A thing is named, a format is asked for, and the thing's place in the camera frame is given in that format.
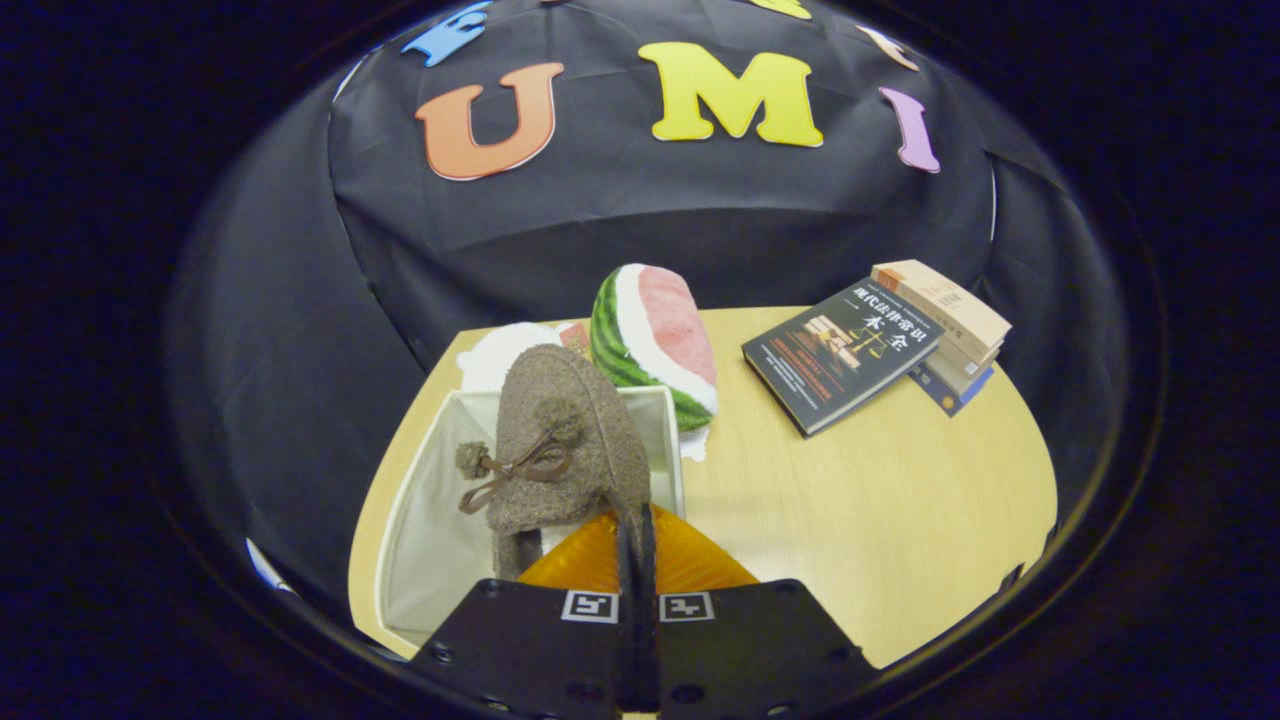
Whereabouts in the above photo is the white storage box grey lid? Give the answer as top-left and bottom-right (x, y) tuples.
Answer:
(375, 385), (687, 647)

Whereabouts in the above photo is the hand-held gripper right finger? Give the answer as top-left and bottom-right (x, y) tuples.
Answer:
(640, 503), (883, 720)

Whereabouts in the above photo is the cream book in stack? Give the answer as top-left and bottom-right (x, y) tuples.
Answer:
(920, 335), (1004, 397)

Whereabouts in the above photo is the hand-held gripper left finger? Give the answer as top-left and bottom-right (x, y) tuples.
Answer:
(408, 503), (641, 720)

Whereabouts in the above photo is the black backdrop cloth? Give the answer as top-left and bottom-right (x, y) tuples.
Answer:
(165, 0), (1126, 621)

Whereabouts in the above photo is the watermelon slice plush toy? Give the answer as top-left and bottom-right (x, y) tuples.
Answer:
(590, 263), (719, 434)

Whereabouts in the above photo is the beige cover book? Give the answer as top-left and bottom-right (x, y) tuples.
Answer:
(870, 259), (1013, 353)

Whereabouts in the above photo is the black cover book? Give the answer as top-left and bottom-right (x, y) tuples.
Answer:
(741, 277), (946, 439)

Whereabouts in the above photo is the white plush toy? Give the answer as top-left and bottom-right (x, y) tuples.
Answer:
(457, 320), (713, 463)

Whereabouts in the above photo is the brown fuzzy slipper shoe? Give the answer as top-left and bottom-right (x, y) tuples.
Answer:
(456, 344), (653, 582)

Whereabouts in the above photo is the blue cover book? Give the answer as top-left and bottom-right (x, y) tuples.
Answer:
(908, 362), (997, 418)

